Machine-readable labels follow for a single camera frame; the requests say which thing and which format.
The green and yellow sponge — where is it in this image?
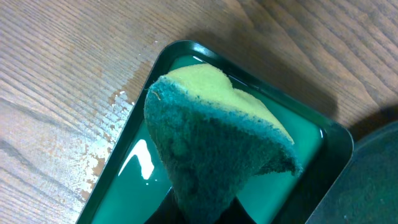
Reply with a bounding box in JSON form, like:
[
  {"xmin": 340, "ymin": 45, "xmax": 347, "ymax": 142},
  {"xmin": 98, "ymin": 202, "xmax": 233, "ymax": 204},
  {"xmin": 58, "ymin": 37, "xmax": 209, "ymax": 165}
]
[{"xmin": 144, "ymin": 63, "xmax": 302, "ymax": 223}]

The green rectangular water tray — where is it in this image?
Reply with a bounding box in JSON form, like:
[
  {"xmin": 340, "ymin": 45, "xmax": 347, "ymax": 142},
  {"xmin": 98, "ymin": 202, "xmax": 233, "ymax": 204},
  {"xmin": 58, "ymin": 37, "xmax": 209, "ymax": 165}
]
[{"xmin": 78, "ymin": 40, "xmax": 353, "ymax": 223}]

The round black tray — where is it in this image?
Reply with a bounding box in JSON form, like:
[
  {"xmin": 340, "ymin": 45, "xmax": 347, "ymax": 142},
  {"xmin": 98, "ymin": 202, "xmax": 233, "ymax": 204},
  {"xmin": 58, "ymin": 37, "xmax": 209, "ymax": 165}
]
[{"xmin": 307, "ymin": 121, "xmax": 397, "ymax": 224}]

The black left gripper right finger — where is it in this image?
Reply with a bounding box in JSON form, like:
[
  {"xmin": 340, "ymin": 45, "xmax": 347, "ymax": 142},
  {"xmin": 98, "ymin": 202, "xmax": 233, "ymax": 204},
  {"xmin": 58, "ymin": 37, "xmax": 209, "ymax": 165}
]
[{"xmin": 228, "ymin": 197, "xmax": 256, "ymax": 224}]

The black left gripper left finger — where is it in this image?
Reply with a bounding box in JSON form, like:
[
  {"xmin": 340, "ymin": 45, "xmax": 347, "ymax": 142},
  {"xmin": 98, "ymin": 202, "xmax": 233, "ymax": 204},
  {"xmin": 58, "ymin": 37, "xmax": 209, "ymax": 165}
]
[{"xmin": 144, "ymin": 187, "xmax": 180, "ymax": 224}]

